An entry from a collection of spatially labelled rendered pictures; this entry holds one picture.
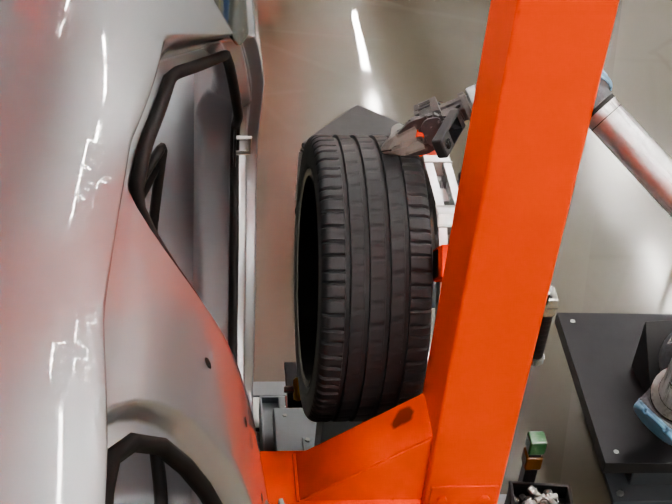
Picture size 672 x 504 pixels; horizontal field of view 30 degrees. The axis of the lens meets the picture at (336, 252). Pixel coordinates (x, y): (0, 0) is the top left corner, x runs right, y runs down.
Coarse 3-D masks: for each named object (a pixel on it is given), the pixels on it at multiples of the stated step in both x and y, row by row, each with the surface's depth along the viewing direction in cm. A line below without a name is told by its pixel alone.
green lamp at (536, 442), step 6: (528, 432) 283; (534, 432) 283; (540, 432) 283; (528, 438) 282; (534, 438) 281; (540, 438) 281; (528, 444) 282; (534, 444) 280; (540, 444) 280; (546, 444) 281; (528, 450) 282; (534, 450) 281; (540, 450) 282
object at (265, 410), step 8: (264, 400) 355; (272, 400) 355; (280, 400) 353; (264, 408) 353; (272, 408) 354; (264, 416) 351; (272, 416) 351; (264, 424) 349; (272, 424) 349; (264, 432) 346; (272, 432) 346; (264, 440) 341; (272, 440) 344; (264, 448) 338; (272, 448) 342
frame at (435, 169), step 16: (432, 160) 283; (448, 160) 284; (432, 176) 278; (448, 176) 279; (432, 192) 274; (448, 192) 277; (432, 208) 274; (448, 208) 269; (448, 224) 267; (432, 336) 272
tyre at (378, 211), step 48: (336, 144) 278; (336, 192) 263; (384, 192) 265; (336, 240) 258; (384, 240) 259; (336, 288) 257; (384, 288) 258; (432, 288) 261; (336, 336) 259; (384, 336) 261; (336, 384) 266; (384, 384) 267
